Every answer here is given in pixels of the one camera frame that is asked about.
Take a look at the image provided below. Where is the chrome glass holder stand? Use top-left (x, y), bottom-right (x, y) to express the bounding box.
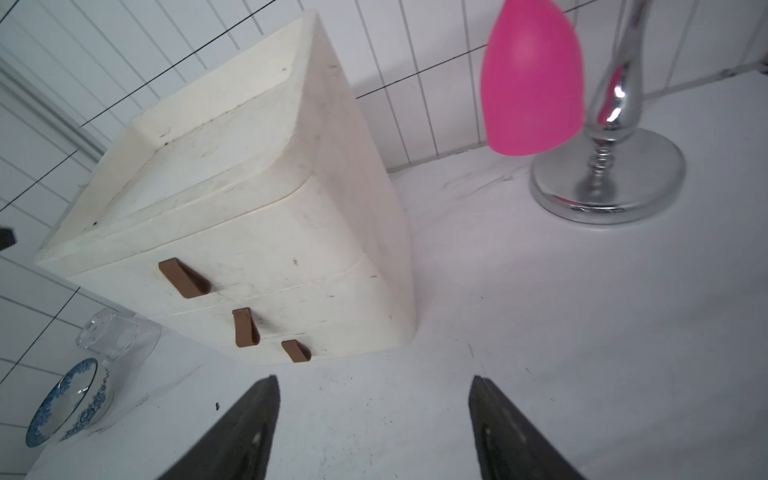
top-left (530, 1), bottom-right (686, 225)

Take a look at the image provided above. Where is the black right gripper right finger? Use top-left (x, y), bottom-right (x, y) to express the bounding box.
top-left (468, 375), bottom-right (584, 480)

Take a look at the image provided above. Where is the clear upturned glass cup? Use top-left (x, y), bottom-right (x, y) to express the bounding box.
top-left (75, 309), bottom-right (162, 386)

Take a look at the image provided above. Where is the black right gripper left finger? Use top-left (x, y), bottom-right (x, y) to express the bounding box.
top-left (161, 375), bottom-right (280, 480)

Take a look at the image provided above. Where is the pink wine glass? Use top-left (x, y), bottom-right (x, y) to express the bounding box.
top-left (480, 1), bottom-right (585, 157)

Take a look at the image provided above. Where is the white plastic drawer cabinet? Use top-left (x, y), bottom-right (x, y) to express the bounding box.
top-left (36, 10), bottom-right (418, 365)

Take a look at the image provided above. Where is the blue white patterned plate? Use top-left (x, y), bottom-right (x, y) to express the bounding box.
top-left (25, 358), bottom-right (114, 448)

